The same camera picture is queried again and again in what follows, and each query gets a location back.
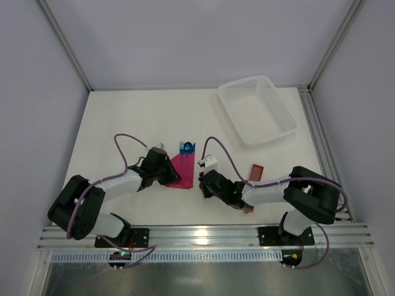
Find pink paper napkin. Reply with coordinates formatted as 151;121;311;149
167;152;195;189

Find blue metallic fork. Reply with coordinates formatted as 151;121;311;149
179;141;185;161

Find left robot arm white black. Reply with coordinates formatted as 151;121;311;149
48;147;181;247

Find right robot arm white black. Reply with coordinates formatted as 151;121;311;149
199;166;344;245

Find brown utensil tray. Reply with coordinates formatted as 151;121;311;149
243;164;264;214

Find white plastic basket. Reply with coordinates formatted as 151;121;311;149
218;75;299;146

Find left controller board black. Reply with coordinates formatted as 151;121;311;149
108;251;131;271

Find controller board black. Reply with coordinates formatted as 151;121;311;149
108;251;131;271
280;252;302;269

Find right controller board black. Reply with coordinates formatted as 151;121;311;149
280;252;302;269

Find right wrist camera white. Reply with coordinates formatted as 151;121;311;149
197;154;218;171

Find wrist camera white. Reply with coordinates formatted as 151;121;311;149
145;142;165;151
197;154;218;171

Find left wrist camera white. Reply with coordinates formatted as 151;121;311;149
145;142;165;151

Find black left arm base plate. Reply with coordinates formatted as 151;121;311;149
107;227;150;249

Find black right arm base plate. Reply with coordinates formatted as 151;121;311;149
257;226;315;247

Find white slotted cable duct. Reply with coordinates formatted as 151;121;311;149
51;249;282;263

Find right side aluminium rail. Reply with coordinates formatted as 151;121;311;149
297;86;354;223

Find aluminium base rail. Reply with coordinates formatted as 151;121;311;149
36;224;376;251

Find left aluminium frame post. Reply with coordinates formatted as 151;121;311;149
36;0;94;92

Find aluminium frame post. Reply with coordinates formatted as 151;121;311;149
36;0;94;92
308;0;366;93

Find right aluminium frame post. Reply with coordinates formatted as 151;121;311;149
308;0;366;93

